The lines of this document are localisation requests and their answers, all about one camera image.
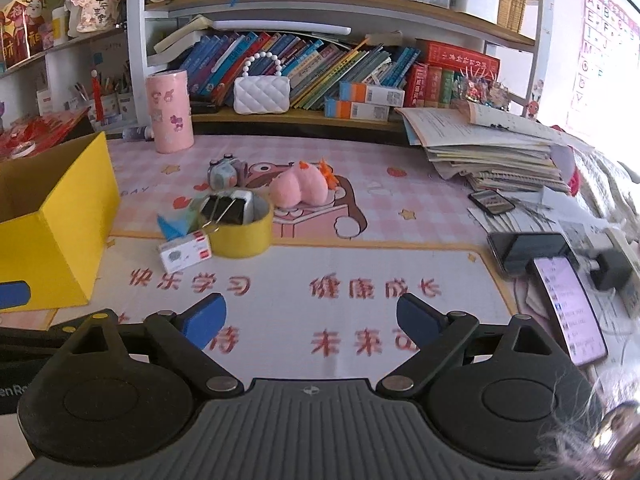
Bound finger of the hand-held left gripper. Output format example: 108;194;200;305
0;280;32;307
0;324;76;347

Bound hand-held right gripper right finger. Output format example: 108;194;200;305
376;294;576;395

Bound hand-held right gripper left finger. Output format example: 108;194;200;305
47;292;241;394

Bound small white red-label box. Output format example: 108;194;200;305
159;230;212;275

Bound yellow cardboard box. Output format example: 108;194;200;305
0;131;122;313

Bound yellow tape roll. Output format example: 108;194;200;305
197;191;275;259

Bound blue paper toy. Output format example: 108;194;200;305
157;214;185;242

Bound black binder clip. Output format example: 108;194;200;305
200;196;232;222
222;197;247;224

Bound white plug charger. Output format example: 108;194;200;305
234;190;257;224

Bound pink plush toy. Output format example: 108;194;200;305
269;161;335;207

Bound small pink orange-crested toy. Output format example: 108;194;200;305
316;158;342;191

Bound large black phone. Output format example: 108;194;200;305
487;231;577;279

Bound small black smartphone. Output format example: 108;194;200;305
469;188;516;216

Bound grey toy figure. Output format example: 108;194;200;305
207;157;247;191

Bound lit-screen smartphone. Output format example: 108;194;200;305
529;255;609;369

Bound pile of red packets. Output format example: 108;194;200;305
0;111;94;162

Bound stack of papers and notebooks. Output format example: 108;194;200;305
394;101;581;195

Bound black power adapter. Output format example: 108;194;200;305
589;249;634;292

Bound pink cartoon cylinder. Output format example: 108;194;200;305
145;70;195;155

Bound group of pencil cups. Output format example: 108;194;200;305
75;72;137;124

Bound orange and white box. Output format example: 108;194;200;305
340;81;406;107
325;98;391;122

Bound standing red and green books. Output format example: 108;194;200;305
402;62;467;109

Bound small colourful figurine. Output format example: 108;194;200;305
459;72;510;112

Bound red figure poster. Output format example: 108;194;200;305
0;0;47;72

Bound thick red dictionary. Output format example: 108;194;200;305
416;39;501;79

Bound long row of slanted books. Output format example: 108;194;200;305
177;30;422;111

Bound white bookshelf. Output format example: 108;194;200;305
125;0;557;137

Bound cream lying book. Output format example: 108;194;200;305
153;14;217;55

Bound pink doll figure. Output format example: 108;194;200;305
66;0;124;37

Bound white quilted pearl-handle handbag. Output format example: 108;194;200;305
233;51;291;116

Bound alphabet wall poster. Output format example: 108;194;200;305
566;0;640;137

